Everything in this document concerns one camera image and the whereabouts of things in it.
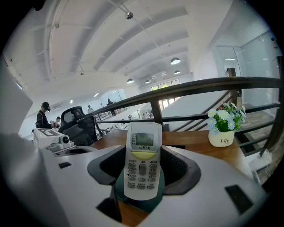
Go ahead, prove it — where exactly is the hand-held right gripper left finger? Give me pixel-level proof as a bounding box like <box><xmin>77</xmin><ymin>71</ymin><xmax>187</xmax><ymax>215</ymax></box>
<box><xmin>0</xmin><ymin>133</ymin><xmax>126</xmax><ymax>227</ymax></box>

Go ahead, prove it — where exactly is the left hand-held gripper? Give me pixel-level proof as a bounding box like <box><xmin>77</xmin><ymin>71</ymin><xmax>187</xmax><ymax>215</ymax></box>
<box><xmin>33</xmin><ymin>128</ymin><xmax>98</xmax><ymax>158</ymax></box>

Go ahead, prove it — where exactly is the black office chair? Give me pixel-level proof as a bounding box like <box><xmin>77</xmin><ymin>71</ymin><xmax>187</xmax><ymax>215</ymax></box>
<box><xmin>58</xmin><ymin>106</ymin><xmax>99</xmax><ymax>147</ymax></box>

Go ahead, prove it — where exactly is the white pot of artificial flowers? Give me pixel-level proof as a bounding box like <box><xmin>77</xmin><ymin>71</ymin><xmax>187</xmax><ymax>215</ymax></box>
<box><xmin>207</xmin><ymin>102</ymin><xmax>246</xmax><ymax>148</ymax></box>

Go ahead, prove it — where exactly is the white remote control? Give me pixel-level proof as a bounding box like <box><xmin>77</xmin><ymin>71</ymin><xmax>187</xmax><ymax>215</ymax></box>
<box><xmin>123</xmin><ymin>121</ymin><xmax>163</xmax><ymax>201</ymax></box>

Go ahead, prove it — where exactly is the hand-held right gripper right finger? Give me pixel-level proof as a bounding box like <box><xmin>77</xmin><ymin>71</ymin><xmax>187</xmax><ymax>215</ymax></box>
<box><xmin>137</xmin><ymin>145</ymin><xmax>270</xmax><ymax>227</ymax></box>

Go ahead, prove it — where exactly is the dark metal railing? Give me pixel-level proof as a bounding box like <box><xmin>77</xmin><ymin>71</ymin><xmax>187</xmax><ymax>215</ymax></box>
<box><xmin>91</xmin><ymin>76</ymin><xmax>284</xmax><ymax>157</ymax></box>

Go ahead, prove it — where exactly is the dark green box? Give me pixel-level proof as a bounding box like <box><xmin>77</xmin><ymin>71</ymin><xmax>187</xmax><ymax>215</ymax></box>
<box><xmin>113</xmin><ymin>168</ymin><xmax>166</xmax><ymax>214</ymax></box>

